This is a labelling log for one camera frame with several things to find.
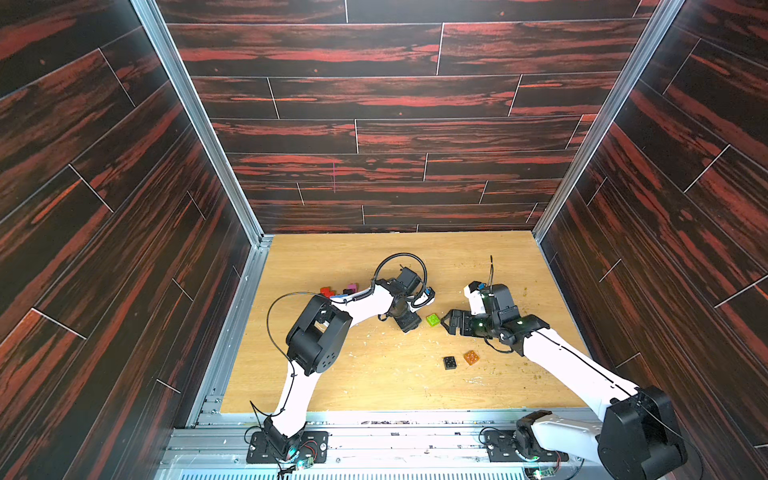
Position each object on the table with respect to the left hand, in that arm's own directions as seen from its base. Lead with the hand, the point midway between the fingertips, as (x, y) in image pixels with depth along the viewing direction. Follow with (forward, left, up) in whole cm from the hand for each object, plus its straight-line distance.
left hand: (413, 318), depth 97 cm
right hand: (-5, -13, +9) cm, 16 cm away
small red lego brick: (+10, +30, 0) cm, 31 cm away
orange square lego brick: (-13, -17, +1) cm, 21 cm away
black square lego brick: (-15, -10, +1) cm, 18 cm away
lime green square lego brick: (-1, -6, +1) cm, 7 cm away
